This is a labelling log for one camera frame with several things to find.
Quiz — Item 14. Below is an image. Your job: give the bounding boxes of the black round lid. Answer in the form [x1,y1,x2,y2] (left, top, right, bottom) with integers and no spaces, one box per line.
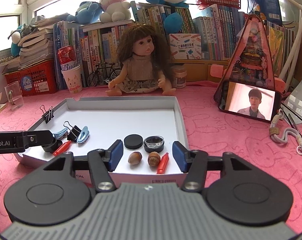
[42,138,63,154]

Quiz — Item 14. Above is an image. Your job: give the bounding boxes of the red small tube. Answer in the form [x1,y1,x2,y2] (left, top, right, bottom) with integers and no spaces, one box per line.
[156,152,169,174]
[53,140,71,157]

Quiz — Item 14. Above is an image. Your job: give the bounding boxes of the dark brown acorn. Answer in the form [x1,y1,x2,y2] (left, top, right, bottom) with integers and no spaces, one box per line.
[148,152,161,167]

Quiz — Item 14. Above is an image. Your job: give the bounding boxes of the blue clip left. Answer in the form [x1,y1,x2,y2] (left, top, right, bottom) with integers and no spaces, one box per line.
[52,127,68,140]

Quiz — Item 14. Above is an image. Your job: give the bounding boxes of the blue clip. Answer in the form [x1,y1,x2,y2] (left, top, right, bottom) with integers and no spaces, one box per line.
[52,127,68,140]
[77,126,90,144]

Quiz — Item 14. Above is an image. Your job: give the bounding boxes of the black binder clip on edge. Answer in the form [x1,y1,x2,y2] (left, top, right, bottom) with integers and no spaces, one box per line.
[39,105,54,124]

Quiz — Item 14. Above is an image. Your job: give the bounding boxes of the black binder clip in tray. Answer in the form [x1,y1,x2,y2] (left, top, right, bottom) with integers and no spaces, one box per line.
[63,121,81,142]

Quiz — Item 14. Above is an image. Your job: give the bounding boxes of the blue clip right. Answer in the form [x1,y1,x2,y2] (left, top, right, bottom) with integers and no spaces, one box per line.
[77,126,90,144]

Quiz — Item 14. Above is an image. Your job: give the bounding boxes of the pink bunny-print table cloth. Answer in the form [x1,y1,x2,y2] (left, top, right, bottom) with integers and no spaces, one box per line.
[0,81,302,232]

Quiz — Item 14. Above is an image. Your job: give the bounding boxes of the light brown acorn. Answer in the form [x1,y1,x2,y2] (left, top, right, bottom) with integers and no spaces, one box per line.
[128,151,142,165]

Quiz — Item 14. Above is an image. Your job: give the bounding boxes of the white cardboard box tray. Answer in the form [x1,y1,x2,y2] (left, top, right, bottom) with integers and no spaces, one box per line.
[30,96,188,186]

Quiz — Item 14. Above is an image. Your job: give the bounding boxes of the black round disc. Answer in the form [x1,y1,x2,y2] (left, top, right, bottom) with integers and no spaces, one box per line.
[124,134,143,150]

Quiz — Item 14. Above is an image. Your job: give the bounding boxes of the black glass-top jar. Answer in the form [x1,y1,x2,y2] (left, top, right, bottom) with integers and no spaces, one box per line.
[143,135,165,153]

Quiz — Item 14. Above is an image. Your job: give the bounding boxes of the clear acrylic block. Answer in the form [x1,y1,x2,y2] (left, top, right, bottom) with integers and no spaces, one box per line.
[5,81,24,111]

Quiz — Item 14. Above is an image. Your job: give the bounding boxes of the red plastic crate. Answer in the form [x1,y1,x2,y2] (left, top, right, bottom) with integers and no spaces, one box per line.
[3,59,58,96]

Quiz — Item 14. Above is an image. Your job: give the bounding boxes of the white cat paper cup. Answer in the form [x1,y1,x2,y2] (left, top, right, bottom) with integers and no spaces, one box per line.
[62,65,83,94]

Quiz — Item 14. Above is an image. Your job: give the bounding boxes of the red white beer can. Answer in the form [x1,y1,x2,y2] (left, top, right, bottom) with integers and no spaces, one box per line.
[58,46,76,71]

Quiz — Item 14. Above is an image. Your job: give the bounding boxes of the smartphone playing video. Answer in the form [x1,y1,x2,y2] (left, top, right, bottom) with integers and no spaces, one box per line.
[218,80,281,122]

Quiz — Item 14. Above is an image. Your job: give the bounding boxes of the miniature black bicycle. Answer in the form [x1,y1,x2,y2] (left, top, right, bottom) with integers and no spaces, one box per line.
[87,62,121,87]

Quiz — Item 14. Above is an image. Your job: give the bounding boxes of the small brown-lid jar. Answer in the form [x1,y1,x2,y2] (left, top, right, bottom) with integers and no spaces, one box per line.
[172,65,187,89]

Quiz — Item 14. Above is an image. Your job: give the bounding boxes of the stack of books on crate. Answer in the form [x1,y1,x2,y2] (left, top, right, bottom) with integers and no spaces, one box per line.
[1,15,53,74]

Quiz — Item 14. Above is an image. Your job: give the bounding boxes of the long-haired doll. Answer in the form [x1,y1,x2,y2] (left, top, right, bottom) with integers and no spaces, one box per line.
[106,24,176,96]

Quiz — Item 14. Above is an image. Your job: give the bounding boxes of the pink triangular miniature house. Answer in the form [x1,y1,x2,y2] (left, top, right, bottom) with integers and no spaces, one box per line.
[213,15,285,102]

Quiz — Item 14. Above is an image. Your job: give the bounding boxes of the coloured pencil box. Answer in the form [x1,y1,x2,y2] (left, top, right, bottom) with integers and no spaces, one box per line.
[169,34,202,60]

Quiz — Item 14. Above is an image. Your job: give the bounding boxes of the clear plastic folder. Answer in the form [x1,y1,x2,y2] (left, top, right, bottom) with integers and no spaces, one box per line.
[283,68,302,127]

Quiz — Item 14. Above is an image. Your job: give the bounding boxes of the small blue plush toy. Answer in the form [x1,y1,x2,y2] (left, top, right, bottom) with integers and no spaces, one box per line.
[67,1,103,25]

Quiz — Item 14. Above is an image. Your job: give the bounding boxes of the pink white bunny plush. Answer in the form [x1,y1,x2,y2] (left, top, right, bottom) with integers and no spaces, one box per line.
[99,0,131,23]

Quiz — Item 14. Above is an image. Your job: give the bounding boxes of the white lanyard strap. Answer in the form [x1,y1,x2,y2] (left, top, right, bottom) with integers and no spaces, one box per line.
[268,108,302,157]

